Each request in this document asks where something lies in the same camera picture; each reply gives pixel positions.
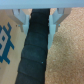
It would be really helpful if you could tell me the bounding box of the wooden drawer box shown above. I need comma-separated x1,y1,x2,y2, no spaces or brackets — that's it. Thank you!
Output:
0,8,32,84

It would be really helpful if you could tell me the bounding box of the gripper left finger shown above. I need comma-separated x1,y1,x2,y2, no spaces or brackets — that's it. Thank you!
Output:
12,8,32,33

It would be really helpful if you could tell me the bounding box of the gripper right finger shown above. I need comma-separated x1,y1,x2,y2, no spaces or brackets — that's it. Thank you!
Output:
46,7,73,50

